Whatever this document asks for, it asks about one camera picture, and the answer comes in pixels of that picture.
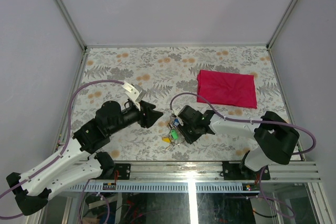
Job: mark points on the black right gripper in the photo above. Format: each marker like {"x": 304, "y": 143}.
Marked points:
{"x": 190, "y": 139}

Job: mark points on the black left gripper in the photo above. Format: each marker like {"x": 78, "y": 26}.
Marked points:
{"x": 152, "y": 116}

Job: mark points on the blue key tag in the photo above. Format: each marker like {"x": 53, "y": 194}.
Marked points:
{"x": 176, "y": 122}

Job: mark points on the metal keyring with clips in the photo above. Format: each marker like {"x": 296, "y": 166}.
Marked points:
{"x": 180, "y": 140}

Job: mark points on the green key tag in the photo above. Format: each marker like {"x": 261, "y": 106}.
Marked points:
{"x": 174, "y": 134}

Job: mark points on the key with yellow tag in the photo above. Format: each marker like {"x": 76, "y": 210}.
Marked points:
{"x": 166, "y": 139}

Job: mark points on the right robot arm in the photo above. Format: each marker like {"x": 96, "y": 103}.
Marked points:
{"x": 276, "y": 141}

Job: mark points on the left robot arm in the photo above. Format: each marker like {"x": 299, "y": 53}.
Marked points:
{"x": 81, "y": 159}

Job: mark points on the red folded cloth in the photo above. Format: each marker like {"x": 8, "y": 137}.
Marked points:
{"x": 223, "y": 88}

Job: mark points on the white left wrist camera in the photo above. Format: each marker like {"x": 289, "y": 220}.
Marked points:
{"x": 135, "y": 93}

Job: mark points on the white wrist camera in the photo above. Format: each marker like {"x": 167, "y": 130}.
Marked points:
{"x": 135, "y": 93}
{"x": 173, "y": 117}

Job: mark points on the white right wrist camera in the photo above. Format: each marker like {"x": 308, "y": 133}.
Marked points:
{"x": 173, "y": 117}

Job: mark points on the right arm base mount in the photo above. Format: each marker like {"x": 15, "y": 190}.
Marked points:
{"x": 231, "y": 171}

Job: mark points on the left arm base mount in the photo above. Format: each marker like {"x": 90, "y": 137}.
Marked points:
{"x": 120, "y": 171}

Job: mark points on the aluminium front rail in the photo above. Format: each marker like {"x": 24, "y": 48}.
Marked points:
{"x": 203, "y": 176}

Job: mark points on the left aluminium frame post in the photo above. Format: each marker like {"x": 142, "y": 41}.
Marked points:
{"x": 71, "y": 25}

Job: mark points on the aluminium frame post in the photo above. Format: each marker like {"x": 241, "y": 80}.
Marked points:
{"x": 292, "y": 4}
{"x": 71, "y": 25}

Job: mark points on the right aluminium frame post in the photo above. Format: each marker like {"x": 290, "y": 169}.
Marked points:
{"x": 292, "y": 4}

